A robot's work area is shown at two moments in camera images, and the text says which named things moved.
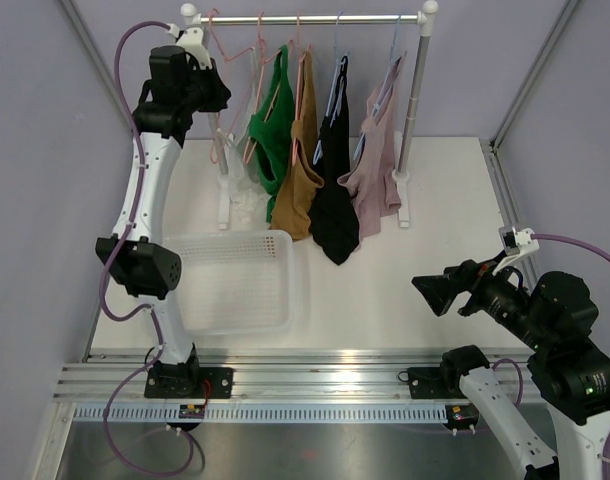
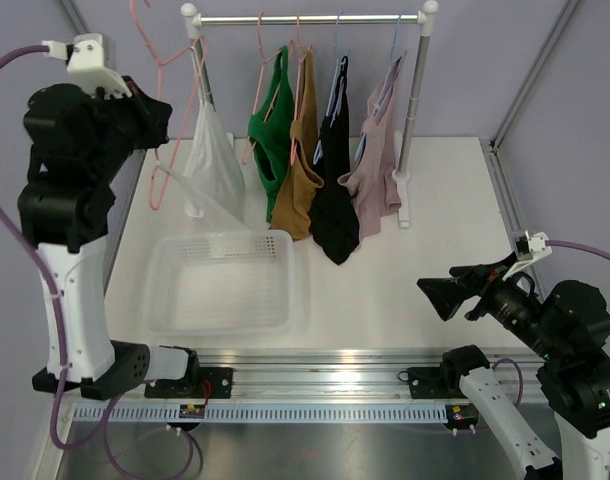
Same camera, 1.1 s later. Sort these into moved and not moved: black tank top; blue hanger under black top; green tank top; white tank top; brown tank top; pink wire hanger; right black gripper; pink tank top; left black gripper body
Moved: pink wire hanger; white tank top; left black gripper body
Not moved: black tank top; right black gripper; blue hanger under black top; green tank top; pink tank top; brown tank top
